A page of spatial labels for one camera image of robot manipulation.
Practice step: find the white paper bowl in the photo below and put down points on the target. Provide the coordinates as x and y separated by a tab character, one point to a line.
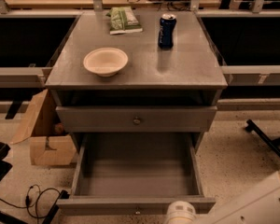
105	62

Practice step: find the black stand leg left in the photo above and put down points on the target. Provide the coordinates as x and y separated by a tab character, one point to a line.
54	209

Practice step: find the black stand leg right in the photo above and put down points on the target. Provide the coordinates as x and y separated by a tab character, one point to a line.
273	144

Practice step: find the green chip bag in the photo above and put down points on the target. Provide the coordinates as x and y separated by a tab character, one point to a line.
123	21

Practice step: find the black stand leg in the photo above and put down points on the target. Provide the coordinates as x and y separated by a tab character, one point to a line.
54	209
273	144

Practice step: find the grey drawer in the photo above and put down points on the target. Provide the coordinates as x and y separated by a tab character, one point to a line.
85	119
135	174

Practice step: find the brown cardboard box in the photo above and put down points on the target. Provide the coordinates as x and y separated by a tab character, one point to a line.
41	128

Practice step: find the grey drawer cabinet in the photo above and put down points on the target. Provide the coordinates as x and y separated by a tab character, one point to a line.
188	74

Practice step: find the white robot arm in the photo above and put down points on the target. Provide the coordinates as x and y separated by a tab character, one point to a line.
258	205

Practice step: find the blue soda can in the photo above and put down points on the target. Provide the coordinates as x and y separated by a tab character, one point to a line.
167	25

